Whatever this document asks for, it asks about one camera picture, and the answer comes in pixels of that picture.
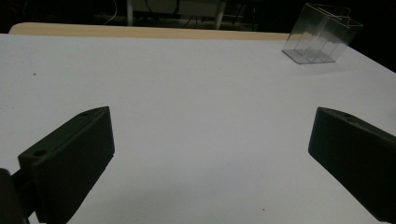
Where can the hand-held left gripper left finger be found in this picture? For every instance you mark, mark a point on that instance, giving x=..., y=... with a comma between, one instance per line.
x=68, y=161

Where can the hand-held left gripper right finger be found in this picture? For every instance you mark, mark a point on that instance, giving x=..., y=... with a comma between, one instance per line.
x=355, y=155

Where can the clear plastic box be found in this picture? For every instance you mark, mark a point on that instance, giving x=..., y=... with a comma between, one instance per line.
x=319, y=37

